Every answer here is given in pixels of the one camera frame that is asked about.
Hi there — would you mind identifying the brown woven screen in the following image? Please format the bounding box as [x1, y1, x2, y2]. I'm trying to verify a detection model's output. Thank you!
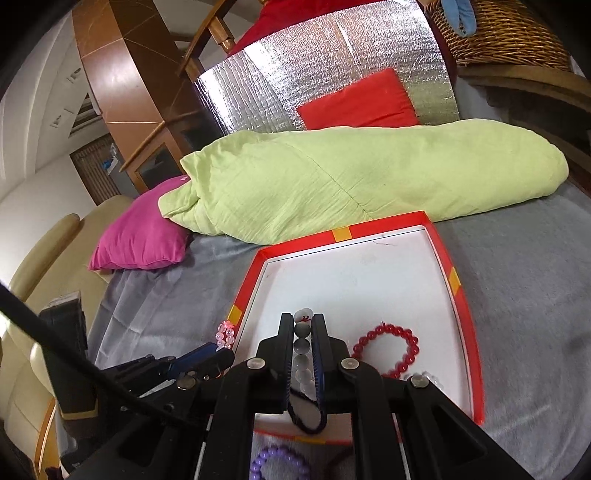
[69, 138, 123, 206]

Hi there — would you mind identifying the wicker basket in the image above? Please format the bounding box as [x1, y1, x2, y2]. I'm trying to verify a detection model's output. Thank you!
[425, 0, 574, 73]

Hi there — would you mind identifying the pink pillow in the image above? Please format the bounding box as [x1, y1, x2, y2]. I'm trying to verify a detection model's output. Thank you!
[89, 175, 193, 272]

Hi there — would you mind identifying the red bead bracelet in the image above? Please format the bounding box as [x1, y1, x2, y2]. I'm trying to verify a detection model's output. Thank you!
[352, 323, 421, 380]

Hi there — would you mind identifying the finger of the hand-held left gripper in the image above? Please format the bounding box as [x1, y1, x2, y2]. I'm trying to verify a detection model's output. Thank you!
[104, 344, 222, 385]
[196, 347, 235, 377]

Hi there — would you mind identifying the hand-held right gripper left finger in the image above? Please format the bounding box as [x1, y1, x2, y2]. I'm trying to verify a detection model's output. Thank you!
[60, 313, 297, 480]

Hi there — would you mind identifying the wooden shelf unit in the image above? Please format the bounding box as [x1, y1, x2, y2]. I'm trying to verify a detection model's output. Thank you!
[455, 65, 591, 186]

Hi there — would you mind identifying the pink clear bead bracelet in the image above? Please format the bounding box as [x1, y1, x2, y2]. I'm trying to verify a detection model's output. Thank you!
[215, 319, 238, 350]

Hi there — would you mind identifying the bead bracelet with black cord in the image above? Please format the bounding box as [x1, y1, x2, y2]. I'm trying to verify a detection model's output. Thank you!
[288, 307, 328, 435]

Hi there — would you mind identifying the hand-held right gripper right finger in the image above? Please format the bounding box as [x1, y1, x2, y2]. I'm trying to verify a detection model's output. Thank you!
[313, 313, 532, 480]

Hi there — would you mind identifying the wooden headboard post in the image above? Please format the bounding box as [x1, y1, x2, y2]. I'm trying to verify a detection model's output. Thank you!
[178, 9, 239, 77]

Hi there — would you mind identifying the purple bead bracelet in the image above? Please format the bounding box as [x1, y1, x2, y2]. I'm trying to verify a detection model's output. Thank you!
[249, 445, 309, 480]

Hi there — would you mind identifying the blue cloth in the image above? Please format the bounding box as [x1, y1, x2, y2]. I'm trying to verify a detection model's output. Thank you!
[441, 0, 476, 38]

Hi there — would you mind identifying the silver foil insulation panel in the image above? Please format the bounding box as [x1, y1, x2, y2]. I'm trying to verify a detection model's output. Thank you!
[193, 0, 461, 140]

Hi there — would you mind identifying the light green quilt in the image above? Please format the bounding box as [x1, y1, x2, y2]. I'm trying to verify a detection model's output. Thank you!
[158, 119, 570, 246]

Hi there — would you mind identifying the red shallow cardboard box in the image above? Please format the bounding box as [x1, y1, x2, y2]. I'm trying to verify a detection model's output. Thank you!
[228, 211, 486, 446]

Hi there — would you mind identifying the red cushion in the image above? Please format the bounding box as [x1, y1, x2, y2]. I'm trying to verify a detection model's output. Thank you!
[296, 68, 420, 132]

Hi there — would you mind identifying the red cloth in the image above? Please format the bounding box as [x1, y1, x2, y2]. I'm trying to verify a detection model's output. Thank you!
[226, 0, 306, 59]

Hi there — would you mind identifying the wooden cabinet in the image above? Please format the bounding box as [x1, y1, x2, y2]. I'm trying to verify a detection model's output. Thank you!
[71, 0, 218, 195]

